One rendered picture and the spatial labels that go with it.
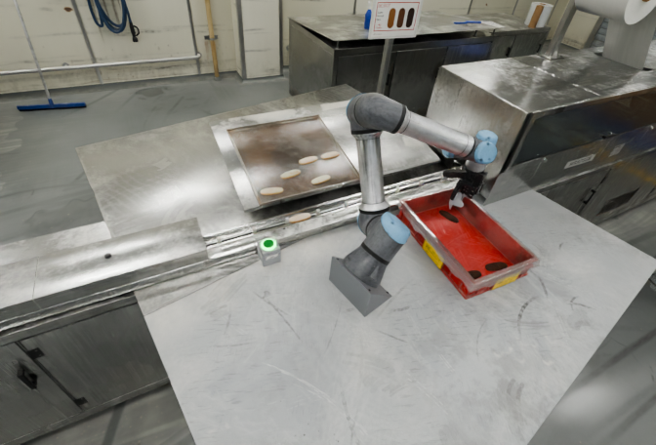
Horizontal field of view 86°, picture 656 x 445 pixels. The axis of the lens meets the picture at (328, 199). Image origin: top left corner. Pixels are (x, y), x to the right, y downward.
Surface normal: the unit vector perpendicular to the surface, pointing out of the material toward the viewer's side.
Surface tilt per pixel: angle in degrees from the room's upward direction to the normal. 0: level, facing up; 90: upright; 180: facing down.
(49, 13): 90
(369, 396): 0
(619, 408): 0
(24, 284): 0
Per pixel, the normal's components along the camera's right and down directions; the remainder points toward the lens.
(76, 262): 0.07, -0.76
